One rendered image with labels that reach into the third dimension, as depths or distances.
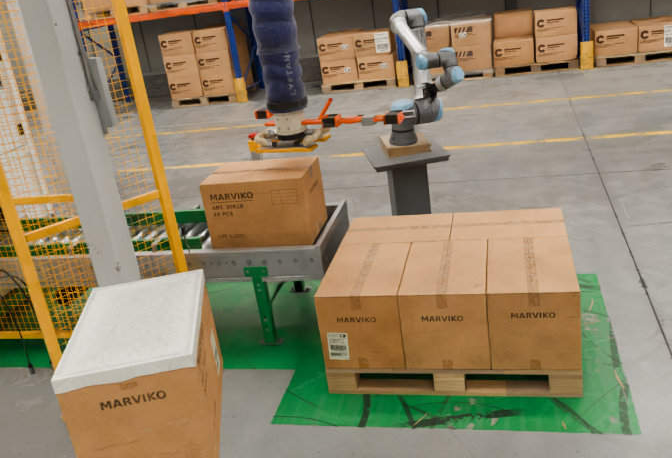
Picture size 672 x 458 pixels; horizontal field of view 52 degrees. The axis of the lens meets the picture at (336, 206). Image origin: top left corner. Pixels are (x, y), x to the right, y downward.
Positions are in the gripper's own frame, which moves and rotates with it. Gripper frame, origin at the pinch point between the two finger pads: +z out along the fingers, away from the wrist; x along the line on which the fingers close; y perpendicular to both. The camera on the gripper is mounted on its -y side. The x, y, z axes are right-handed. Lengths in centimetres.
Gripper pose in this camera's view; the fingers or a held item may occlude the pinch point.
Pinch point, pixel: (420, 97)
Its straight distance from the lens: 438.4
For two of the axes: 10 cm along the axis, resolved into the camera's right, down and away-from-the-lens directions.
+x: 3.8, 9.3, -0.3
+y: -7.3, 2.8, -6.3
